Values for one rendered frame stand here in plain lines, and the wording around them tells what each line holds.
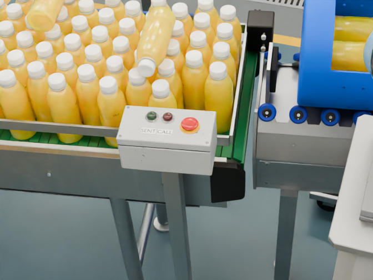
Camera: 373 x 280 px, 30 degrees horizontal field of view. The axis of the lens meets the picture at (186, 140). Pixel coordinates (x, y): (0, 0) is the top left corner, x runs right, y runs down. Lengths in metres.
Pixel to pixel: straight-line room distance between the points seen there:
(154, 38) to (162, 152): 0.28
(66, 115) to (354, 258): 0.76
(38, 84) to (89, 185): 0.30
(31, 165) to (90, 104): 0.24
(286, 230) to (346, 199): 0.80
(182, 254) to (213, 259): 0.73
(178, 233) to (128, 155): 0.34
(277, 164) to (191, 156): 0.38
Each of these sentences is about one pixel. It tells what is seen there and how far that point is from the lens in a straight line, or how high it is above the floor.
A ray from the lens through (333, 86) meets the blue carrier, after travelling 1.56.
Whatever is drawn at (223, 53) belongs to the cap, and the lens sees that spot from 1.65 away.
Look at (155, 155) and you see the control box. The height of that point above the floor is 1.05.
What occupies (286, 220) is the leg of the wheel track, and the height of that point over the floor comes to 0.51.
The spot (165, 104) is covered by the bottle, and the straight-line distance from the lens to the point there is 1.58.
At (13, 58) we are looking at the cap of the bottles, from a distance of 1.72.
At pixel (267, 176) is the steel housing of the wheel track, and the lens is 1.88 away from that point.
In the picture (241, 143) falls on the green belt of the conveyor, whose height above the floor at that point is 0.89.
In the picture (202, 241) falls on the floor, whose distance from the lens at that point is 2.60.
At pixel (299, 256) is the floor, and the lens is 2.58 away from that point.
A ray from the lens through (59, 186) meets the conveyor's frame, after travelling 1.85.
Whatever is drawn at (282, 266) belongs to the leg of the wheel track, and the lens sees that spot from 2.25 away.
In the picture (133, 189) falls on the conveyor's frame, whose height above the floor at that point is 0.78.
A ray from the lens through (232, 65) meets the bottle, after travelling 1.68.
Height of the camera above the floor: 2.18
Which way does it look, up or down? 48 degrees down
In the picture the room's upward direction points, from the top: 5 degrees counter-clockwise
